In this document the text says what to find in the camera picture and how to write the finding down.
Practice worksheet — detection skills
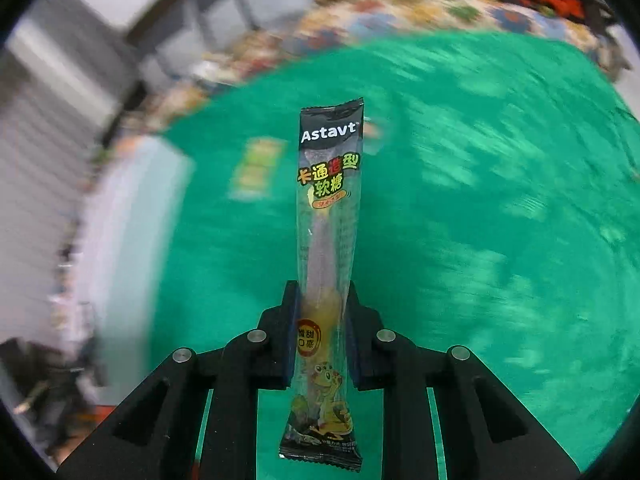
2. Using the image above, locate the long gummy candy packet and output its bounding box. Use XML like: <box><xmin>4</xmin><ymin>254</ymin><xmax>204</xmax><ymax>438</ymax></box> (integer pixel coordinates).
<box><xmin>277</xmin><ymin>97</ymin><xmax>366</xmax><ymax>461</ymax></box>

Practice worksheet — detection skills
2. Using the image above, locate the green brocade blanket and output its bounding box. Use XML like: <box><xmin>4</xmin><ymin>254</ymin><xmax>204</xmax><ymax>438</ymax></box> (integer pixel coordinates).
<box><xmin>150</xmin><ymin>30</ymin><xmax>640</xmax><ymax>480</ymax></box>

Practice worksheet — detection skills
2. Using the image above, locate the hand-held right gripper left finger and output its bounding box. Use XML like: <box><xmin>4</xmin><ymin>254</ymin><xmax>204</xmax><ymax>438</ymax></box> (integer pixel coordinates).
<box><xmin>57</xmin><ymin>280</ymin><xmax>301</xmax><ymax>480</ymax></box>

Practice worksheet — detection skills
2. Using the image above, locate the yellow green snack packet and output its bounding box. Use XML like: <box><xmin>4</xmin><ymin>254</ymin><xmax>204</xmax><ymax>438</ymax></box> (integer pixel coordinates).
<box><xmin>227</xmin><ymin>137</ymin><xmax>288</xmax><ymax>203</ymax></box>

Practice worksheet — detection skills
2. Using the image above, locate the grey two-tone pillow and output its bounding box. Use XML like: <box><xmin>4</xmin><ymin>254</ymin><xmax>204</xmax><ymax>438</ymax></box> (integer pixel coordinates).
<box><xmin>235</xmin><ymin>0</ymin><xmax>313</xmax><ymax>33</ymax></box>
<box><xmin>185</xmin><ymin>0</ymin><xmax>258</xmax><ymax>61</ymax></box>

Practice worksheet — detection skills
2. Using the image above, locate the white storage box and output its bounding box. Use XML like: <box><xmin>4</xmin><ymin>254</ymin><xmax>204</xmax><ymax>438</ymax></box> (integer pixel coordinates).
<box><xmin>70</xmin><ymin>135</ymin><xmax>196</xmax><ymax>376</ymax></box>

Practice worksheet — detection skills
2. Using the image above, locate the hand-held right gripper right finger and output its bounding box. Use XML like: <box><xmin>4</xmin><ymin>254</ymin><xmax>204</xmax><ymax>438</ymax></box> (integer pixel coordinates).
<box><xmin>345</xmin><ymin>280</ymin><xmax>583</xmax><ymax>480</ymax></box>

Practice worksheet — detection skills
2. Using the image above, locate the dark clutter pile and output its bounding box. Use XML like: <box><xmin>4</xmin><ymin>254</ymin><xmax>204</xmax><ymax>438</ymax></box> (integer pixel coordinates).
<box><xmin>0</xmin><ymin>337</ymin><xmax>108</xmax><ymax>461</ymax></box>

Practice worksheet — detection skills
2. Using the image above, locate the grey curtain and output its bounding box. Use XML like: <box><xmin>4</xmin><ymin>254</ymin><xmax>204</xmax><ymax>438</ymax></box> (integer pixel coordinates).
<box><xmin>0</xmin><ymin>0</ymin><xmax>146</xmax><ymax>341</ymax></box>

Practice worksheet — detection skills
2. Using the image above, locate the orange red garment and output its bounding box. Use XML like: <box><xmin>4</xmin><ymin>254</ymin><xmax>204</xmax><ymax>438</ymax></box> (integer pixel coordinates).
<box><xmin>527</xmin><ymin>0</ymin><xmax>588</xmax><ymax>17</ymax></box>

